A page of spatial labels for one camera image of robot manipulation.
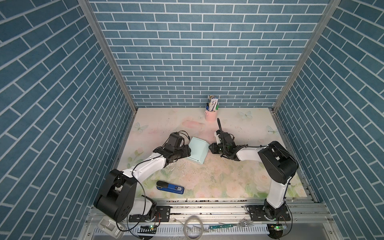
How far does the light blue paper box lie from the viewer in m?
0.92

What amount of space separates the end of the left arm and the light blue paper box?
10 cm

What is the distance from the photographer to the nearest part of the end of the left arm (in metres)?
0.64
